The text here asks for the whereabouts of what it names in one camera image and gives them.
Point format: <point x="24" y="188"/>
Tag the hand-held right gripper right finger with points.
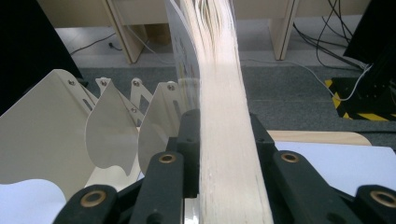
<point x="264" y="149"/>

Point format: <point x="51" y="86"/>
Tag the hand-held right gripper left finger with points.
<point x="191" y="146"/>

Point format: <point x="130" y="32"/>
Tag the white book with picture grid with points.
<point x="227" y="124"/>

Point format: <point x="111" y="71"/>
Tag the beige expandable book rack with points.
<point x="40" y="130"/>

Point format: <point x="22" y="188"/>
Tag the black stand base striped tape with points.
<point x="370" y="96"/>

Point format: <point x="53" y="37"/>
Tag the beige wooden desk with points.
<point x="140" y="12"/>

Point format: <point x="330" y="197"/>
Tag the black curtain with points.
<point x="373" y="28"/>
<point x="28" y="46"/>

